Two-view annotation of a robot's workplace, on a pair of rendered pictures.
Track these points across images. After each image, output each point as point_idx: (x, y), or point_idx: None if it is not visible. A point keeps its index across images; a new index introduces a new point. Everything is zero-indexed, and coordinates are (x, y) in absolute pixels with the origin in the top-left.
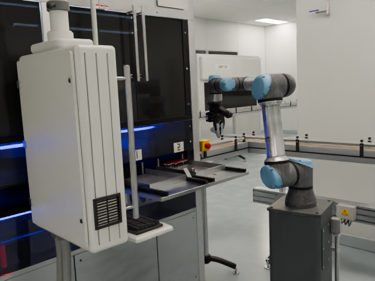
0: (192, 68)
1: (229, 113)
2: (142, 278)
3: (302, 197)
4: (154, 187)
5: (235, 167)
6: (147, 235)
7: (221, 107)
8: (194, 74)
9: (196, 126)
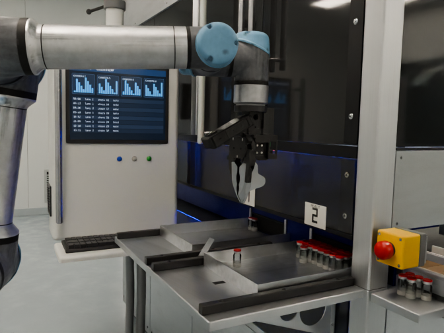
0: (369, 15)
1: (205, 135)
2: None
3: None
4: (163, 234)
5: (233, 298)
6: (55, 247)
7: (236, 120)
8: (374, 33)
9: (365, 182)
